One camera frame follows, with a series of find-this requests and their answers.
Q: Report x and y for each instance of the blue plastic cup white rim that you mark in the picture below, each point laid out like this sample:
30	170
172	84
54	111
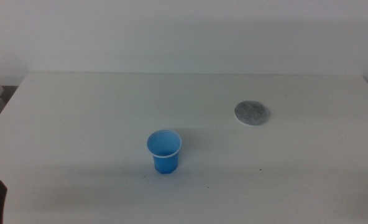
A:
165	161

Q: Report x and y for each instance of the round grey cup mat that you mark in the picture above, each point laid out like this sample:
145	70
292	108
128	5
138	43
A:
251	113

